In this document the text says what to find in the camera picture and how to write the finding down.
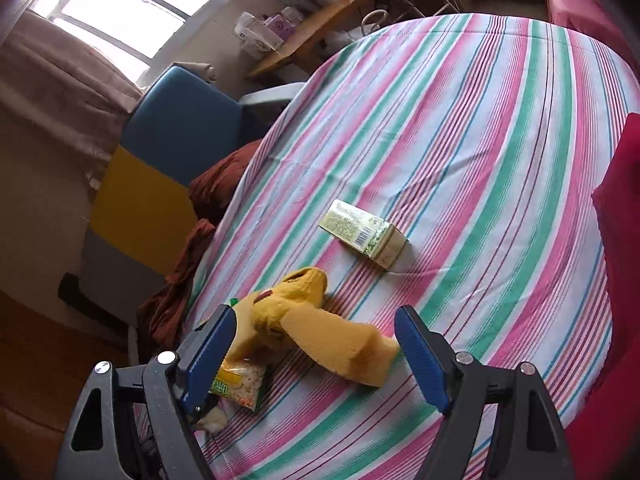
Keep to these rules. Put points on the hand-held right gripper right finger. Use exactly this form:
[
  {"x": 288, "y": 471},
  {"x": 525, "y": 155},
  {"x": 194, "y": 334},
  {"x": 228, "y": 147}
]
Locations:
[{"x": 420, "y": 355}]

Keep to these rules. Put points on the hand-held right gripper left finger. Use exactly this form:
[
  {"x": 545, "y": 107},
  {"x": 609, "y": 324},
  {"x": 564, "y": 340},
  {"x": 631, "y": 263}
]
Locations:
[{"x": 210, "y": 360}]

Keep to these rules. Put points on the cracker packet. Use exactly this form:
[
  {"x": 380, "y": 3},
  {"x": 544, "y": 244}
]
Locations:
[{"x": 240, "y": 385}]

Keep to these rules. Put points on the yellow plush toy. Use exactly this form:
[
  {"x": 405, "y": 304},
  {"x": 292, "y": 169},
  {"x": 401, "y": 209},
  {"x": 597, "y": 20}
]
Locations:
[{"x": 325, "y": 335}]

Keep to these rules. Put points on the brown cloth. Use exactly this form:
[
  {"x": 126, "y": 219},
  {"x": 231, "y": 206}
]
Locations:
[{"x": 170, "y": 290}]

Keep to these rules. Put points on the small pale printed carton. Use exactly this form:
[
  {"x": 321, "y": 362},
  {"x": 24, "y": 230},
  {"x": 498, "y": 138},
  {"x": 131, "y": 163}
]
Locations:
[{"x": 360, "y": 232}]

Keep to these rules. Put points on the wooden wardrobe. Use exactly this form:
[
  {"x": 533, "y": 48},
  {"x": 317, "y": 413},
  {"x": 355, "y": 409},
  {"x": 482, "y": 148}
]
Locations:
[{"x": 35, "y": 360}]

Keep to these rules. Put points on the grey yellow blue chair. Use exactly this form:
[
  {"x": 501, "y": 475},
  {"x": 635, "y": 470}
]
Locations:
[{"x": 150, "y": 185}]

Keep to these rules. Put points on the red cloth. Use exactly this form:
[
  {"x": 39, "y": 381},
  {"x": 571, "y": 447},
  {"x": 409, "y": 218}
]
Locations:
[{"x": 620, "y": 285}]

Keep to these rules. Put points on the white and green box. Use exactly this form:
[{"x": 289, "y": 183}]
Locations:
[{"x": 252, "y": 32}]

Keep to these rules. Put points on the wooden shelf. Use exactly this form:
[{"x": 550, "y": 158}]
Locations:
[{"x": 310, "y": 35}]

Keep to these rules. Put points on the purple box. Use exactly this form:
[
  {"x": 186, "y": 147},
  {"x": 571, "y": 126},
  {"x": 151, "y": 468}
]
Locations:
[{"x": 282, "y": 25}]

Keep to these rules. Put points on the window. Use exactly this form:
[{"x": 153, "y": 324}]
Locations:
[{"x": 125, "y": 5}]

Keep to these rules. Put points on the red blanket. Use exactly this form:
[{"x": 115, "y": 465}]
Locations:
[{"x": 580, "y": 5}]

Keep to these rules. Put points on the black bed post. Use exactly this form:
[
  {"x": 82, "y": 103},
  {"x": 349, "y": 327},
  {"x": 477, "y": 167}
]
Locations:
[{"x": 90, "y": 300}]

